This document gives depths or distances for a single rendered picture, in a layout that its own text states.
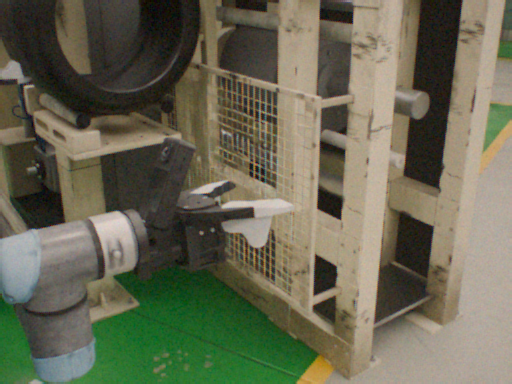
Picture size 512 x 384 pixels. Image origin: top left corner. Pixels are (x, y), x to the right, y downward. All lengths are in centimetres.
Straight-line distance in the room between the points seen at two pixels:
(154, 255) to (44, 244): 14
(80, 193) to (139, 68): 53
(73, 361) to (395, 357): 166
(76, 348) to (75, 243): 13
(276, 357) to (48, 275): 161
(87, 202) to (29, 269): 165
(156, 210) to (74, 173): 155
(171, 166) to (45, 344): 25
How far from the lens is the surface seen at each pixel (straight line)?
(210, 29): 235
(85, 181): 230
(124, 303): 254
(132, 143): 191
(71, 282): 71
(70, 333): 74
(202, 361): 221
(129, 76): 212
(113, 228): 71
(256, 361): 221
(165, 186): 73
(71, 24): 217
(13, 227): 81
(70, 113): 187
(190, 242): 74
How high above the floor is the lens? 138
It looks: 23 degrees down
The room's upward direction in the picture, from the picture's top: straight up
